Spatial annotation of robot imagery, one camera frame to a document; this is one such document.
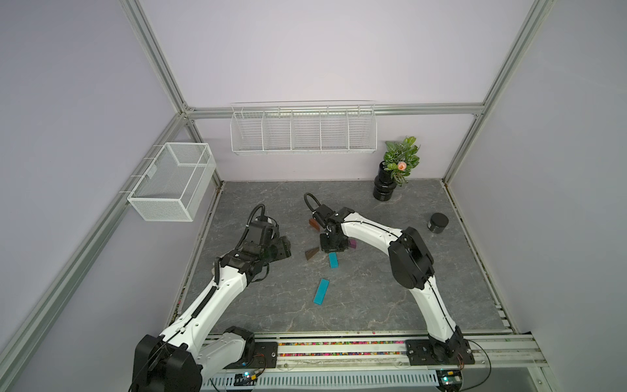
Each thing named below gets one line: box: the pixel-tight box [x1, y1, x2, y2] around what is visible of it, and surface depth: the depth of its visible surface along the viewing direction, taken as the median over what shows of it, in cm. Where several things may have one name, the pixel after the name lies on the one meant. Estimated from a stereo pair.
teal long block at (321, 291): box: [312, 278, 330, 306], surface depth 87 cm
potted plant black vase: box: [372, 136, 421, 202], surface depth 98 cm
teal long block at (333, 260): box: [328, 251, 339, 269], surface depth 95 cm
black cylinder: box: [426, 212, 450, 234], surface depth 104 cm
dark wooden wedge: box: [305, 247, 320, 261], surface depth 96 cm
